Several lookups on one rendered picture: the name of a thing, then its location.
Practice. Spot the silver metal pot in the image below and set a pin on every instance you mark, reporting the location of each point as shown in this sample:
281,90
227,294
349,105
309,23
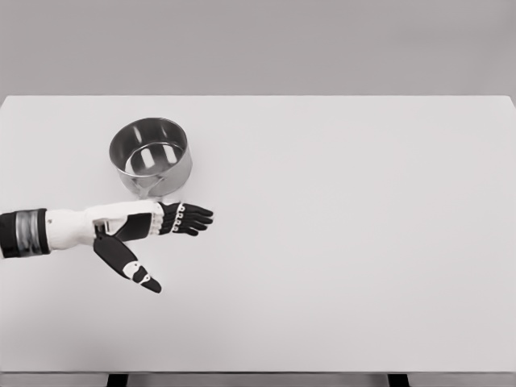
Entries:
169,177

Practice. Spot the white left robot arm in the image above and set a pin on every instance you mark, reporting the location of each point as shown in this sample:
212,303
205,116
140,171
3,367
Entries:
36,231

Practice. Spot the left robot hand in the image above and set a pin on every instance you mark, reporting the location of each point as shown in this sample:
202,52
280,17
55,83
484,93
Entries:
121,219

